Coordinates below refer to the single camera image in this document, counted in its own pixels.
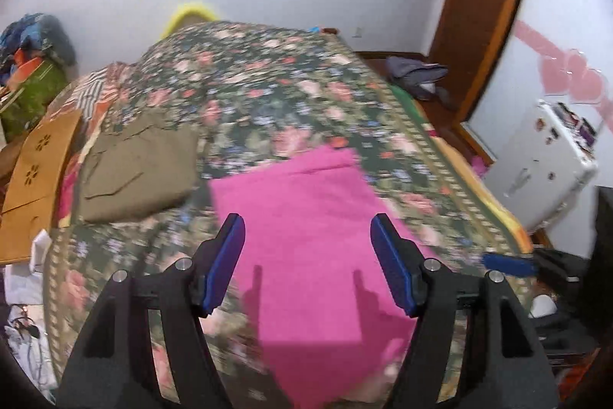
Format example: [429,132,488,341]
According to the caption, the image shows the wooden stool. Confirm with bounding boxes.
[0,136,24,199]

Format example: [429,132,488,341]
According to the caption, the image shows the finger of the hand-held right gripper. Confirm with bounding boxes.
[482,251,537,277]

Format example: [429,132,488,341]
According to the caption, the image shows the black charger cable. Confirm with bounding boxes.
[8,314,43,341]

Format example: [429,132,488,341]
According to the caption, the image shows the white cloth heap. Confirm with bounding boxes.
[0,229,59,396]

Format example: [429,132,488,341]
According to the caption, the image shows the olive green pants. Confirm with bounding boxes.
[77,112,200,224]

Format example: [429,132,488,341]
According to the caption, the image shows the green bag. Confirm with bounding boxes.
[0,58,68,144]

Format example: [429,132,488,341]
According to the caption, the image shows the wooden door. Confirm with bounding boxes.
[425,0,536,123]

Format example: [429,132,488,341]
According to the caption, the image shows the pink pants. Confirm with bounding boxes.
[209,145,433,409]

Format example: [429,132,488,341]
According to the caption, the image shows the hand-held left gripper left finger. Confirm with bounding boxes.
[56,212,247,409]

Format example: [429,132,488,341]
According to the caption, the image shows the wooden lap table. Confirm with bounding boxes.
[0,106,85,267]

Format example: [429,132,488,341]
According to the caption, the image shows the white case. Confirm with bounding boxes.
[481,99,600,233]

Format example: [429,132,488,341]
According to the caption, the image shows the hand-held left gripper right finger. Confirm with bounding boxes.
[370,212,559,409]

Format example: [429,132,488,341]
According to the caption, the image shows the striped cloth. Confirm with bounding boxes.
[47,61,141,181]

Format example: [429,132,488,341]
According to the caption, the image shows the grey backpack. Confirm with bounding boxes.
[385,55,457,109]

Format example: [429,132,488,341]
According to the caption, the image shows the yellow foam ring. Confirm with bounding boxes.
[160,1,224,39]

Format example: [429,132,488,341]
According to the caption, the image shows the floral blanket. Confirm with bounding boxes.
[42,20,535,409]

